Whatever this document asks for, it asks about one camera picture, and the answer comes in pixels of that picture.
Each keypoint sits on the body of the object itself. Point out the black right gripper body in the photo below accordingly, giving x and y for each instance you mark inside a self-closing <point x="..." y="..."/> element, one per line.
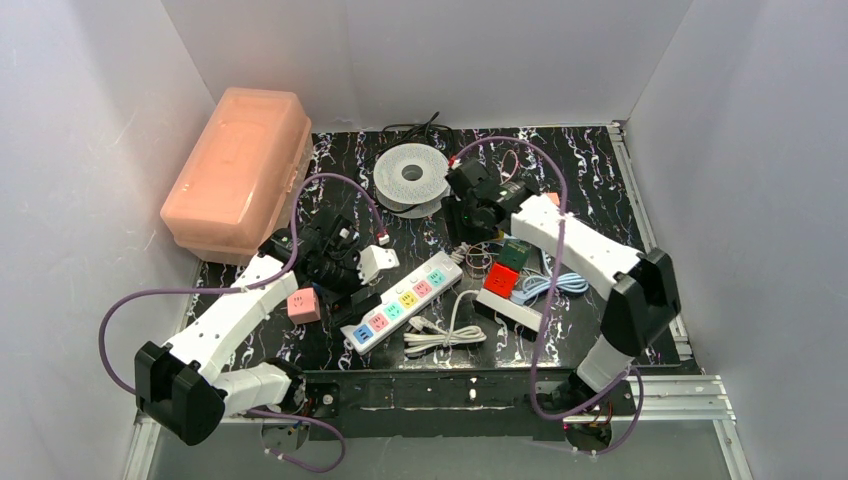
<point x="460" y="221"/>

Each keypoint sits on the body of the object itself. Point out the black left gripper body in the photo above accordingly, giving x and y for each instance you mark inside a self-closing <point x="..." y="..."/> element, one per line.
<point x="354" y="291"/>

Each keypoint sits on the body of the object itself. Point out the white colourful power strip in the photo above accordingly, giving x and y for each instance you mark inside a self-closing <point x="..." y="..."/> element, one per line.
<point x="400" y="302"/>

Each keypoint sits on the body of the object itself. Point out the pink cube adapter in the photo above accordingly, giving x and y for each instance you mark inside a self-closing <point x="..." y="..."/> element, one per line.
<point x="303" y="306"/>

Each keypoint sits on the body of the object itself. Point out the white plug with cable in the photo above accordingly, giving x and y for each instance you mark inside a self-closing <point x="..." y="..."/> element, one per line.
<point x="424" y="335"/>

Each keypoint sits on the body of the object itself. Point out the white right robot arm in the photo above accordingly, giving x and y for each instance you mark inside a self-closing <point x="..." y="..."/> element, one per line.
<point x="639" y="289"/>

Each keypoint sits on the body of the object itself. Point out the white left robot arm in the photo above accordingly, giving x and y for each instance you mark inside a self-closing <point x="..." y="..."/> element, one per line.
<point x="183" y="385"/>

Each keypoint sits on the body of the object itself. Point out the white perforated round speaker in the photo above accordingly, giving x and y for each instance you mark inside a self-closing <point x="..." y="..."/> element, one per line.
<point x="409" y="180"/>

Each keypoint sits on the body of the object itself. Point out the red cube adapter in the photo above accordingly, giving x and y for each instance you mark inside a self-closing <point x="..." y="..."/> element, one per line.
<point x="501" y="280"/>

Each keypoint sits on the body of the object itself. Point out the pink translucent storage box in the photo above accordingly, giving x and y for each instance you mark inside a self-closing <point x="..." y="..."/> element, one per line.
<point x="237" y="186"/>

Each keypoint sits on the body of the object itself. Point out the white small power strip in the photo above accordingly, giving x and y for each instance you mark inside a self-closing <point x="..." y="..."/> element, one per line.
<point x="520" y="314"/>

